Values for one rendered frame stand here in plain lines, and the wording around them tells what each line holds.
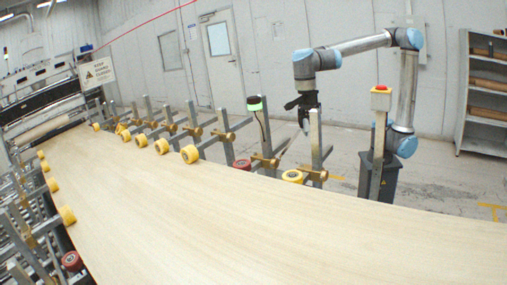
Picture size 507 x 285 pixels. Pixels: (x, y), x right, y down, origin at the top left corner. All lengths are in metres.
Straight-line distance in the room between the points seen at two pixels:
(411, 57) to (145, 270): 1.46
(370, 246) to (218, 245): 0.42
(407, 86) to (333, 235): 0.95
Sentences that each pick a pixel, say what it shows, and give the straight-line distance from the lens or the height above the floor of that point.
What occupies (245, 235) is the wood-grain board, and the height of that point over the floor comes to 0.90.
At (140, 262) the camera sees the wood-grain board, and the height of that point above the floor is 0.90.
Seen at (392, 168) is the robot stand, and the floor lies 0.59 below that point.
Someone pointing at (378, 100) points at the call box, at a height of 1.19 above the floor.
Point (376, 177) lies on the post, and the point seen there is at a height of 0.88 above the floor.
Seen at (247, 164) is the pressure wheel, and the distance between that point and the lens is 1.08.
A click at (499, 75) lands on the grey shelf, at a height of 1.04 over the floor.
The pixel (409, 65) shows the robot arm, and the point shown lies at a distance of 1.41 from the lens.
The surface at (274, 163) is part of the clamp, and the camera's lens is 1.16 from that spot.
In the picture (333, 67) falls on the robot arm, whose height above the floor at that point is 1.27.
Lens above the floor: 1.41
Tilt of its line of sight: 23 degrees down
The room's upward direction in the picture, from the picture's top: 8 degrees counter-clockwise
